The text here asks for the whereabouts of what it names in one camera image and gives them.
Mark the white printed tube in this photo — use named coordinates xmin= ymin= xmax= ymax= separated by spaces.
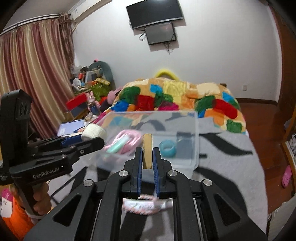
xmin=123 ymin=199 xmax=173 ymax=212

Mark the person's left hand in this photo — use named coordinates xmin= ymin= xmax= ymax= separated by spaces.
xmin=9 ymin=181 xmax=52 ymax=216

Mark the orange sleeve forearm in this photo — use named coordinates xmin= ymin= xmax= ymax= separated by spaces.
xmin=3 ymin=198 xmax=35 ymax=240

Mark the blue notebook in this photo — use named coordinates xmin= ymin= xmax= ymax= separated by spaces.
xmin=57 ymin=120 xmax=85 ymax=137

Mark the small dark wall monitor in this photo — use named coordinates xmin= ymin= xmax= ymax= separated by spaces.
xmin=144 ymin=22 xmax=177 ymax=45

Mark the yellow curved pillow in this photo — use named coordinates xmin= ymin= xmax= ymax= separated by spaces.
xmin=154 ymin=68 xmax=180 ymax=81

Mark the blue tape roll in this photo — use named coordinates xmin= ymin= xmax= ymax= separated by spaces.
xmin=159 ymin=140 xmax=177 ymax=158

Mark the colourful patchwork blanket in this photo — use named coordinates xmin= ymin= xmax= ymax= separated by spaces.
xmin=108 ymin=77 xmax=246 ymax=133

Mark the tan sponge block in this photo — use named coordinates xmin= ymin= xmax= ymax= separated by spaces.
xmin=142 ymin=133 xmax=152 ymax=169

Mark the grey black patterned bedspread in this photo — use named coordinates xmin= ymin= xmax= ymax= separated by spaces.
xmin=49 ymin=113 xmax=268 ymax=230

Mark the green bag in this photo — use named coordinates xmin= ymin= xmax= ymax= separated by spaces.
xmin=91 ymin=83 xmax=111 ymax=101

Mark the red box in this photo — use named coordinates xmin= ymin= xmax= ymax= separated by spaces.
xmin=66 ymin=93 xmax=87 ymax=110

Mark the grey green plush toy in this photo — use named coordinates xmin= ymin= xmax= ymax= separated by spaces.
xmin=89 ymin=61 xmax=115 ymax=90

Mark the pink plush bunny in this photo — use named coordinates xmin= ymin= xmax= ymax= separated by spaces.
xmin=86 ymin=91 xmax=100 ymax=116

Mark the clear plastic storage box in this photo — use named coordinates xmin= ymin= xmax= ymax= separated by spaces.
xmin=95 ymin=111 xmax=199 ymax=178

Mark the black wall television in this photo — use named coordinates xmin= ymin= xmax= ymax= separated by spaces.
xmin=126 ymin=0 xmax=184 ymax=29

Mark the pink croc shoe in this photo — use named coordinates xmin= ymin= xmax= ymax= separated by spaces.
xmin=281 ymin=165 xmax=292 ymax=188

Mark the red striped curtain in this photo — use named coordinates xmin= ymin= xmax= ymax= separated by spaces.
xmin=1 ymin=13 xmax=74 ymax=138

